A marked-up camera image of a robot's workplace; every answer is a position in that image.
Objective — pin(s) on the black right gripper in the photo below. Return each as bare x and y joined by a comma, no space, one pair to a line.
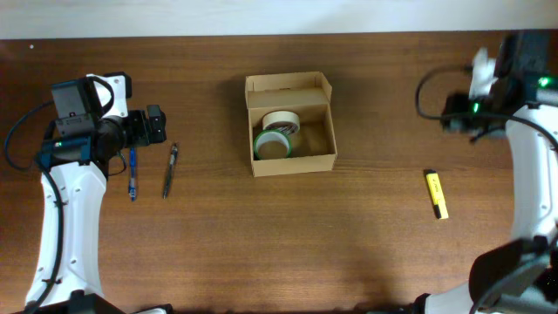
455,115

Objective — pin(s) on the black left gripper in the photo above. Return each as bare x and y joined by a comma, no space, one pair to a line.
142,127

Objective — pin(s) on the yellow highlighter marker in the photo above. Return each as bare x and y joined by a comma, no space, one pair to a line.
436,192

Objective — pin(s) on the green tape roll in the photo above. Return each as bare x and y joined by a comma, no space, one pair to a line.
271,145

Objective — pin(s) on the beige masking tape roll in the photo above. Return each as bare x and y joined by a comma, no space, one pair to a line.
283,121

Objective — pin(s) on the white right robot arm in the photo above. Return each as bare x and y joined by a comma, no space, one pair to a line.
514,96

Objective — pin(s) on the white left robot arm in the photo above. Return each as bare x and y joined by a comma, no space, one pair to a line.
93,126

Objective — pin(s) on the black pen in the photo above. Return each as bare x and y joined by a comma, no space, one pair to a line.
170,170

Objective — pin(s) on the blue pen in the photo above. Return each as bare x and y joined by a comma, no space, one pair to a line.
132,184

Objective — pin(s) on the open cardboard box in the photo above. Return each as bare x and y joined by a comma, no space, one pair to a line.
308,94

